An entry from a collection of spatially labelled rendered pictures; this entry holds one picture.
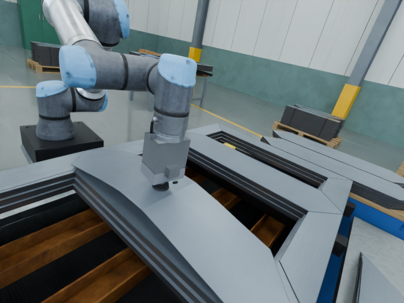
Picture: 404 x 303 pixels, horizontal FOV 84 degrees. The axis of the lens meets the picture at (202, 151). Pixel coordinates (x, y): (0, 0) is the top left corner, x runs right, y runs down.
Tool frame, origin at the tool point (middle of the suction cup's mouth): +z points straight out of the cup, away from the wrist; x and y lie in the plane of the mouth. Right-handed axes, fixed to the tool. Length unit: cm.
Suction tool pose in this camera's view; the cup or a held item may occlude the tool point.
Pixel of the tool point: (160, 190)
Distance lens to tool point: 58.2
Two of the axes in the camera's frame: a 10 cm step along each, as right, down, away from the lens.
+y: 7.6, -1.4, 6.4
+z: -2.0, 8.8, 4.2
